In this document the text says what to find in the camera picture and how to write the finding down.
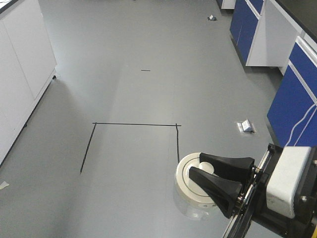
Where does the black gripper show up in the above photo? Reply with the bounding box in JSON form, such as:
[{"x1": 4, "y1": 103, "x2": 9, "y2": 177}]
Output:
[{"x1": 189, "y1": 144, "x2": 317, "y2": 238}]

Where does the glass jar with white lid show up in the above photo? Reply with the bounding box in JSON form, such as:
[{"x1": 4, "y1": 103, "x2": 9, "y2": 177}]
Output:
[{"x1": 173, "y1": 152, "x2": 217, "y2": 221}]

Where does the white floor socket box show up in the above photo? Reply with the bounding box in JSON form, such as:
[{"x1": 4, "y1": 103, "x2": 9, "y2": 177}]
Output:
[{"x1": 237, "y1": 119, "x2": 255, "y2": 133}]

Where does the blue lab bench cabinet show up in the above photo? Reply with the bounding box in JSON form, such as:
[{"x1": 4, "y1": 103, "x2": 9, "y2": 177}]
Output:
[{"x1": 218, "y1": 0, "x2": 317, "y2": 146}]

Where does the white panel between cabinets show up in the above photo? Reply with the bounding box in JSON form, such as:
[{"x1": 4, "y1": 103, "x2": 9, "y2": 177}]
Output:
[{"x1": 246, "y1": 0, "x2": 304, "y2": 68}]

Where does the far floor socket box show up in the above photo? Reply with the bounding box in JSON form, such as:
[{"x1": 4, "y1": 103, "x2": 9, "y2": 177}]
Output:
[{"x1": 207, "y1": 15, "x2": 217, "y2": 21}]

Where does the white cabinet left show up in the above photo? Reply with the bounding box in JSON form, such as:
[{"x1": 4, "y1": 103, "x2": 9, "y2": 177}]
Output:
[{"x1": 0, "y1": 0, "x2": 56, "y2": 161}]

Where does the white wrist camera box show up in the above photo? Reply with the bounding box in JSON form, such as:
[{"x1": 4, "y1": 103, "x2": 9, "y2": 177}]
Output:
[{"x1": 266, "y1": 146, "x2": 312, "y2": 219}]

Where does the white cable on cabinet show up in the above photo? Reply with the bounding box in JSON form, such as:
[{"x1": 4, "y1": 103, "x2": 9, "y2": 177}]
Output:
[{"x1": 284, "y1": 101, "x2": 317, "y2": 148}]

